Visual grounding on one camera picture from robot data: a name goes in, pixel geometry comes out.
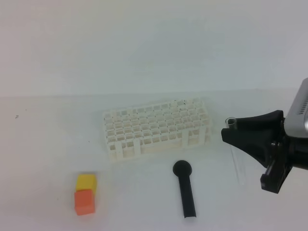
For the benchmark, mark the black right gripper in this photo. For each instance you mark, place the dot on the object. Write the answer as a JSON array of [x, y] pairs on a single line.
[[272, 137]]

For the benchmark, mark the clear glass test tube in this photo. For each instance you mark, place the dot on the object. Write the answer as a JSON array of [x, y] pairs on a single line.
[[237, 157]]

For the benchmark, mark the white test tube rack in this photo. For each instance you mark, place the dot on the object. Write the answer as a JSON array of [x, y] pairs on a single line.
[[152, 128]]

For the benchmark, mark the black scoop tool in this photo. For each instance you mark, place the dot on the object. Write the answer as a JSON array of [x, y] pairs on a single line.
[[182, 169]]

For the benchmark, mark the yellow cube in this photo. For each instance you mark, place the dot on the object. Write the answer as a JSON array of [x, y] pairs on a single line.
[[86, 182]]

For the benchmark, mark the orange cube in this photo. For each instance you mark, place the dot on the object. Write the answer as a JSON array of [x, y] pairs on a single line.
[[84, 201]]

